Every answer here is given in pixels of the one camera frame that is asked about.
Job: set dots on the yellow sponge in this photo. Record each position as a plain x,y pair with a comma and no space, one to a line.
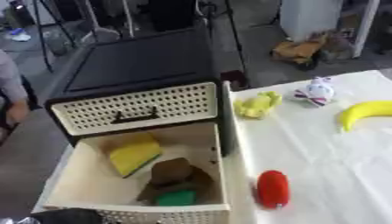
133,154

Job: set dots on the red oval toy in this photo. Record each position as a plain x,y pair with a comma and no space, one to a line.
273,189

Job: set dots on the yellow-green soft toy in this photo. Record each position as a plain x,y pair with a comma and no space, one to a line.
256,105

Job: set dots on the black tripod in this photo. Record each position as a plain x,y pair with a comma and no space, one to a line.
48,32

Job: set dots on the brown bag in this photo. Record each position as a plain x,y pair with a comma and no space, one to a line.
298,51

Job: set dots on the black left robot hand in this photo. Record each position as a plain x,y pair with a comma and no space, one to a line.
66,217

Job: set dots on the pale closed drawer pierced front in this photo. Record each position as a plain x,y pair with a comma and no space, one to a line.
173,102

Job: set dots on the brown cardboard piece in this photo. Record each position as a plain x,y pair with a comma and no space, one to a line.
171,172

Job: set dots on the yellow toy banana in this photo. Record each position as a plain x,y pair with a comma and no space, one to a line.
360,112

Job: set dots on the black cabinet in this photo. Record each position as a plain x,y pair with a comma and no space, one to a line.
143,58

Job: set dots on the person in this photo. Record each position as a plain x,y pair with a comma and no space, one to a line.
9,78

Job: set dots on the white soft toy striped bow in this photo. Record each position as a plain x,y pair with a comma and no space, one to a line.
319,91

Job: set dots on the green block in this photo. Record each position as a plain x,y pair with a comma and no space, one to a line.
176,198

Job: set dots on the white cabinet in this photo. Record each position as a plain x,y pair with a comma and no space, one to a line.
319,20

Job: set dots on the person's hand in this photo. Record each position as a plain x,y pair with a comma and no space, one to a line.
17,112

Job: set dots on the pale open drawer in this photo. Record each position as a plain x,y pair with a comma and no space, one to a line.
86,180

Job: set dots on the grey bag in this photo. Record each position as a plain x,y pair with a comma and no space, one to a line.
102,35

